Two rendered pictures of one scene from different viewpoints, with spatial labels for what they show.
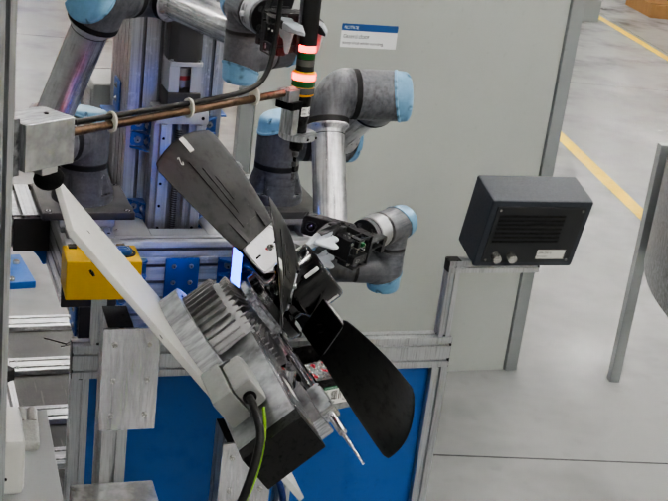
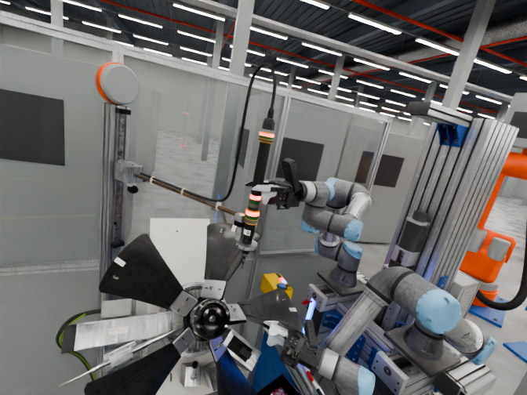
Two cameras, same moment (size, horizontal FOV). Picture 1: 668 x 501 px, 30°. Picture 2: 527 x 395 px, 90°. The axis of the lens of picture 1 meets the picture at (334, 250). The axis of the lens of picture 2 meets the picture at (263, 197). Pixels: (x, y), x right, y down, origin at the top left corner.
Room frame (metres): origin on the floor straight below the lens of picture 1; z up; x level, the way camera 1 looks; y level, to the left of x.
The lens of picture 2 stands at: (2.15, -0.69, 1.83)
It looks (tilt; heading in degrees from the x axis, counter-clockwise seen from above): 15 degrees down; 82
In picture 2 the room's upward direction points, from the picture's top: 11 degrees clockwise
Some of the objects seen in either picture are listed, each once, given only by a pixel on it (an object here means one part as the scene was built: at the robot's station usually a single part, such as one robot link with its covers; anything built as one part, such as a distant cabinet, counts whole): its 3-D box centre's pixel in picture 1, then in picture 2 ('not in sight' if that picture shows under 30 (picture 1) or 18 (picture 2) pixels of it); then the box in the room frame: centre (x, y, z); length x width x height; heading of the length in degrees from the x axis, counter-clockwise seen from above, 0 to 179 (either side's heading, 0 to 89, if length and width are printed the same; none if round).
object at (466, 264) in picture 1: (492, 264); not in sight; (2.79, -0.38, 1.04); 0.24 x 0.03 x 0.03; 110
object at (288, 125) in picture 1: (296, 112); (246, 230); (2.23, 0.10, 1.50); 0.09 x 0.07 x 0.10; 145
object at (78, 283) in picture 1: (100, 274); (275, 289); (2.48, 0.49, 1.02); 0.16 x 0.10 x 0.11; 110
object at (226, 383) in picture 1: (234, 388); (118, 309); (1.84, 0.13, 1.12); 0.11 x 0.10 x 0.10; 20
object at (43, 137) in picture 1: (31, 139); (128, 172); (1.73, 0.46, 1.54); 0.10 x 0.07 x 0.08; 145
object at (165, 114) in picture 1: (185, 110); (182, 193); (1.99, 0.27, 1.54); 0.54 x 0.01 x 0.01; 145
